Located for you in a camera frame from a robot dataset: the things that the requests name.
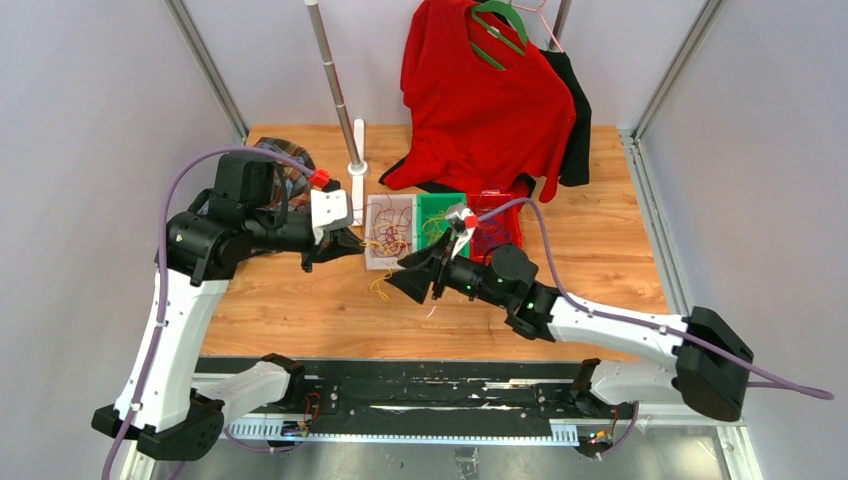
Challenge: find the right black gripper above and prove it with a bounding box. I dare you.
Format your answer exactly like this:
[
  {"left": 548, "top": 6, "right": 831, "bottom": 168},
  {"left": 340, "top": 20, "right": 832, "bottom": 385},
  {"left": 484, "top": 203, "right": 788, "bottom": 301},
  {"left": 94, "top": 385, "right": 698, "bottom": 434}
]
[{"left": 385, "top": 229, "right": 511, "bottom": 311}]

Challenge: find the thin yellow cable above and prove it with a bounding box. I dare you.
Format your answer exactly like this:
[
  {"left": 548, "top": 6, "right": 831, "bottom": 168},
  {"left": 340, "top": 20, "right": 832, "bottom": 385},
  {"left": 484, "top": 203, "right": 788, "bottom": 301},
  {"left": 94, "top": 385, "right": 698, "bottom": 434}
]
[{"left": 421, "top": 205, "right": 452, "bottom": 246}]

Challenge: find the thin red cable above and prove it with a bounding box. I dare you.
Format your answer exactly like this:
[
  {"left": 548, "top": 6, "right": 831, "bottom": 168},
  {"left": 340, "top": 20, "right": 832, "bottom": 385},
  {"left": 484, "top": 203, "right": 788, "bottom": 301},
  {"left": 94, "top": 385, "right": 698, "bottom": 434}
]
[{"left": 368, "top": 198, "right": 416, "bottom": 260}]

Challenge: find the colourful cable pile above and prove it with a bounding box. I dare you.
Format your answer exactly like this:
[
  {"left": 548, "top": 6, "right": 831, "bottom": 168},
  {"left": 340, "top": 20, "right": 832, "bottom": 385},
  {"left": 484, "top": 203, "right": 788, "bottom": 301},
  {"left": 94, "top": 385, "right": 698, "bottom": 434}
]
[{"left": 360, "top": 218, "right": 415, "bottom": 303}]

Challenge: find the thin purple cable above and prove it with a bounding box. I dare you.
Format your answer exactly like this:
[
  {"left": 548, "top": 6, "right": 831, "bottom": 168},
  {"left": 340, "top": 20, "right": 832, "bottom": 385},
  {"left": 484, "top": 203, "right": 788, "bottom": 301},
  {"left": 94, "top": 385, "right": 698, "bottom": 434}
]
[{"left": 474, "top": 192, "right": 521, "bottom": 256}]

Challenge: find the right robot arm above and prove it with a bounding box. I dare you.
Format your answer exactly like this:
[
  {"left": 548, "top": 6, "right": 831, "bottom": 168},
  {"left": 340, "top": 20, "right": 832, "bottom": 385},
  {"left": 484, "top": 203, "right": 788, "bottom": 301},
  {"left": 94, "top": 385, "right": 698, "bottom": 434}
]
[{"left": 388, "top": 234, "right": 753, "bottom": 422}]

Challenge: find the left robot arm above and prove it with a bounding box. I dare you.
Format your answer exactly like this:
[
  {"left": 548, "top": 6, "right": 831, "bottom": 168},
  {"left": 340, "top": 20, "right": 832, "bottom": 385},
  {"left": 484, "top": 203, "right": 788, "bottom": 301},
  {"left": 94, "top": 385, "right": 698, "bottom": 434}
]
[{"left": 92, "top": 146, "right": 363, "bottom": 462}]

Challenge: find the white plastic bin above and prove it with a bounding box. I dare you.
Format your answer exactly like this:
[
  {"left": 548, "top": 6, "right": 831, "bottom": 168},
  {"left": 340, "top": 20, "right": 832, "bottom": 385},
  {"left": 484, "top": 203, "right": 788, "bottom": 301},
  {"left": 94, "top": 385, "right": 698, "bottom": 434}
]
[{"left": 363, "top": 193, "right": 417, "bottom": 271}]

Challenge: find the white rack base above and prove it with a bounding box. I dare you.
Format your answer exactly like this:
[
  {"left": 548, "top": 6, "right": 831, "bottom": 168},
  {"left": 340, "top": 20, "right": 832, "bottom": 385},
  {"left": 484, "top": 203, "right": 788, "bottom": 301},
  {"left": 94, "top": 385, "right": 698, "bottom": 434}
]
[{"left": 348, "top": 118, "right": 370, "bottom": 226}]

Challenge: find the plaid flannel shirt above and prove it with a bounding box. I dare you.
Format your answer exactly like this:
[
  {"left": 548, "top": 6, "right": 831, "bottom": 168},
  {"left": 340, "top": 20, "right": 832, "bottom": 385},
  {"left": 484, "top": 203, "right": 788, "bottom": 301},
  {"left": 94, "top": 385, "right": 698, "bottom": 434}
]
[{"left": 254, "top": 137, "right": 316, "bottom": 213}]

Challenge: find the red plastic bin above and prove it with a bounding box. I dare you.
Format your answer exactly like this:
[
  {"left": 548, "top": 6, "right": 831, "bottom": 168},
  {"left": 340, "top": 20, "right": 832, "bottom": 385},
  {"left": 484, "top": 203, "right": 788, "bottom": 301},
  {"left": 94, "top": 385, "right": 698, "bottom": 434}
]
[{"left": 467, "top": 191, "right": 523, "bottom": 262}]

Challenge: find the red t-shirt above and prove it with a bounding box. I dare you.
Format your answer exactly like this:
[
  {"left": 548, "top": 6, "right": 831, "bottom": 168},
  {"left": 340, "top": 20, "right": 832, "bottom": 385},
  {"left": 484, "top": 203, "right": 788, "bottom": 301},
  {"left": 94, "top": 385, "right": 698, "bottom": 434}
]
[{"left": 379, "top": 1, "right": 575, "bottom": 203}]

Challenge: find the black t-shirt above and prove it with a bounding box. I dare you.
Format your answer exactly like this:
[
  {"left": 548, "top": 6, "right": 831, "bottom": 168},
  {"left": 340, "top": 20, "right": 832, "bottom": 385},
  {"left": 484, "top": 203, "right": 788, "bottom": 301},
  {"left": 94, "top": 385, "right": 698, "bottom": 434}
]
[{"left": 540, "top": 50, "right": 592, "bottom": 187}]

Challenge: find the green clothes hanger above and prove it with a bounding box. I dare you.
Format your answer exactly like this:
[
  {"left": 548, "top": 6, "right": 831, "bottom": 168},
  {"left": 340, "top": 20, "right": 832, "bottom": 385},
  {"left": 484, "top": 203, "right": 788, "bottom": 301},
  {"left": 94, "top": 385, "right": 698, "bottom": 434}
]
[{"left": 466, "top": 1, "right": 529, "bottom": 71}]

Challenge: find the pink clothes hanger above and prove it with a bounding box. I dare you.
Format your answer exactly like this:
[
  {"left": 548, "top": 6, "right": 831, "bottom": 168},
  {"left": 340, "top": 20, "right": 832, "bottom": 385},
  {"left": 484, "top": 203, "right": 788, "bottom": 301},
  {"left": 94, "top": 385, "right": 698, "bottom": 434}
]
[{"left": 513, "top": 0, "right": 562, "bottom": 53}]

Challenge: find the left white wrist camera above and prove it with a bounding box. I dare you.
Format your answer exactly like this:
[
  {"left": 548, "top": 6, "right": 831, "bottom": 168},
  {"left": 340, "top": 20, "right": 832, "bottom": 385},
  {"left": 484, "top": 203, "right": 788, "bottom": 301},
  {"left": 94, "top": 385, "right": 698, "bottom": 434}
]
[{"left": 310, "top": 189, "right": 354, "bottom": 245}]

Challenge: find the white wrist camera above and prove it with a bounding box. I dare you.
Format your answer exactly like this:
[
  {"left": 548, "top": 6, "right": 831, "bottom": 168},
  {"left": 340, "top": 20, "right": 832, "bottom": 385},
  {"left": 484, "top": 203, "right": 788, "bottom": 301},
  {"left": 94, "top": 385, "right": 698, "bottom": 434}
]
[
  {"left": 445, "top": 203, "right": 478, "bottom": 259},
  {"left": 310, "top": 189, "right": 354, "bottom": 245}
]

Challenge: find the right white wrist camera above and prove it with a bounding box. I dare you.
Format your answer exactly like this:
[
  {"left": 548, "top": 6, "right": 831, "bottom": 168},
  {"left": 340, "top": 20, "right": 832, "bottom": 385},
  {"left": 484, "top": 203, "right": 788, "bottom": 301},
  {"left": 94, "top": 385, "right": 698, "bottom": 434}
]
[{"left": 445, "top": 203, "right": 478, "bottom": 259}]

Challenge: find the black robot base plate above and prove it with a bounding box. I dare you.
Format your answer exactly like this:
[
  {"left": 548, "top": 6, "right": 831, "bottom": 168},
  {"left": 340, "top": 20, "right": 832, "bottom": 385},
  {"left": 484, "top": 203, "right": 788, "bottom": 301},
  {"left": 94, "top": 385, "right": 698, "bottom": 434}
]
[{"left": 241, "top": 358, "right": 639, "bottom": 440}]

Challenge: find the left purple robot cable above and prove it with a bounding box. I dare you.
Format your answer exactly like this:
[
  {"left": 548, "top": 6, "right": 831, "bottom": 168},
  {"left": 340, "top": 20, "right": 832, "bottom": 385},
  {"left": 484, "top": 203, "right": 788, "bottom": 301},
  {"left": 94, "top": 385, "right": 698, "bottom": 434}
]
[{"left": 100, "top": 146, "right": 333, "bottom": 480}]

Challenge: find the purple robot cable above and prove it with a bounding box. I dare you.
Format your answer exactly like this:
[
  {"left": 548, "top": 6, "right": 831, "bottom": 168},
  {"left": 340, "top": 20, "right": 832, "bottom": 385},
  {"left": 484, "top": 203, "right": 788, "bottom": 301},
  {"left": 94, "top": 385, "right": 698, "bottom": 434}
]
[
  {"left": 100, "top": 146, "right": 333, "bottom": 480},
  {"left": 463, "top": 196, "right": 835, "bottom": 460}
]

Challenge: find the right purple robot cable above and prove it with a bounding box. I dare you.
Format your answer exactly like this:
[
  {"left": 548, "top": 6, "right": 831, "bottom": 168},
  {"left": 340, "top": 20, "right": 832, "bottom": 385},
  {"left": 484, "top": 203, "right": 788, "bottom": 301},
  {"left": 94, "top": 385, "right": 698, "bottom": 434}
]
[{"left": 463, "top": 196, "right": 835, "bottom": 460}]

